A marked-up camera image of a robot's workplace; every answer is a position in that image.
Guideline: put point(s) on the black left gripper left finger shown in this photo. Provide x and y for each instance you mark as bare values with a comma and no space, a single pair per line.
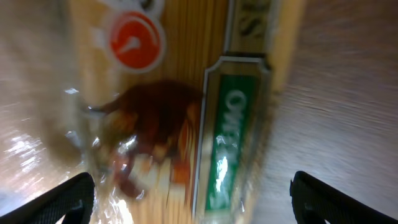
72,201

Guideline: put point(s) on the orange spaghetti packet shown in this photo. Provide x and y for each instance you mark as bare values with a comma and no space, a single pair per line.
177,98

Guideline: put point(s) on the beige grain bag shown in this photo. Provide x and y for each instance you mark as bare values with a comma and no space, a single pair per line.
40,118

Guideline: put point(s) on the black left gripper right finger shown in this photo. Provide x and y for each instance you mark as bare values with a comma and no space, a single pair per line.
313,201

